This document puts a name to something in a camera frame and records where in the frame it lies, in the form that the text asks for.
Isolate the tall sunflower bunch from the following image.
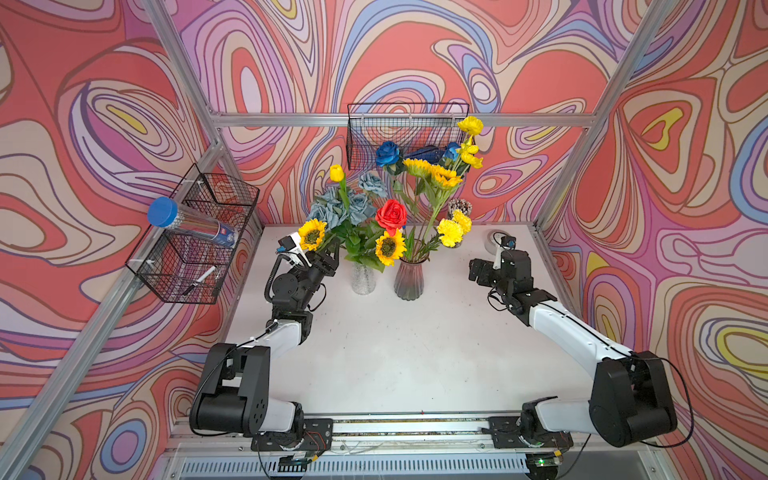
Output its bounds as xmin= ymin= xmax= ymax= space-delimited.
xmin=403 ymin=158 xmax=463 ymax=191

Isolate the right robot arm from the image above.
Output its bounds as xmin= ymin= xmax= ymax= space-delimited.
xmin=468 ymin=249 xmax=677 ymax=447

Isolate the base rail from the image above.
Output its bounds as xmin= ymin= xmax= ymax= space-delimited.
xmin=161 ymin=412 xmax=574 ymax=479

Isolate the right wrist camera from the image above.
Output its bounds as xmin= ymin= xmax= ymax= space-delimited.
xmin=493 ymin=235 xmax=516 ymax=270

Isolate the pink ribbed glass vase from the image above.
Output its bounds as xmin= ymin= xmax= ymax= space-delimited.
xmin=394 ymin=260 xmax=424 ymax=301

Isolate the white marker pen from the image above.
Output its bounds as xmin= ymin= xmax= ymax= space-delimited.
xmin=181 ymin=266 xmax=217 ymax=296

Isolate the red rose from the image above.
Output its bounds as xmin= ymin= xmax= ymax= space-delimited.
xmin=375 ymin=199 xmax=407 ymax=237

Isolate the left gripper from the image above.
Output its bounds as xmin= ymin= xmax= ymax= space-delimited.
xmin=292 ymin=240 xmax=338 ymax=317

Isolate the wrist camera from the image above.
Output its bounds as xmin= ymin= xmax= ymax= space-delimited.
xmin=493 ymin=235 xmax=516 ymax=270
xmin=276 ymin=232 xmax=310 ymax=267

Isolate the clear tape roll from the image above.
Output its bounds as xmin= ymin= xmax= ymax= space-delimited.
xmin=484 ymin=229 xmax=508 ymax=255

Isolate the wire basket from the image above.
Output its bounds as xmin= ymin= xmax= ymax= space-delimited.
xmin=346 ymin=100 xmax=470 ymax=171
xmin=125 ymin=166 xmax=259 ymax=304

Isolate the back wire basket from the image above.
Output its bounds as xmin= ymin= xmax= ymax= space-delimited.
xmin=346 ymin=100 xmax=470 ymax=171

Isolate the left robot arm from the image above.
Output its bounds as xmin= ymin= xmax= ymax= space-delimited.
xmin=189 ymin=245 xmax=339 ymax=449

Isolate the clear textured glass vase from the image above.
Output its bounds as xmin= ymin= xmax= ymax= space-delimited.
xmin=351 ymin=262 xmax=377 ymax=296

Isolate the left wire basket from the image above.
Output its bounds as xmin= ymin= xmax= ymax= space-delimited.
xmin=125 ymin=166 xmax=259 ymax=304

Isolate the tube with blue cap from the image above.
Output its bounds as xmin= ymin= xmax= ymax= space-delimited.
xmin=147 ymin=197 xmax=238 ymax=249

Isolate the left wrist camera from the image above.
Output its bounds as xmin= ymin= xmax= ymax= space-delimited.
xmin=276 ymin=232 xmax=310 ymax=267

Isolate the tall yellow flower sprig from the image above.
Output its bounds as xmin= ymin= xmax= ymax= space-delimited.
xmin=457 ymin=116 xmax=484 ymax=169

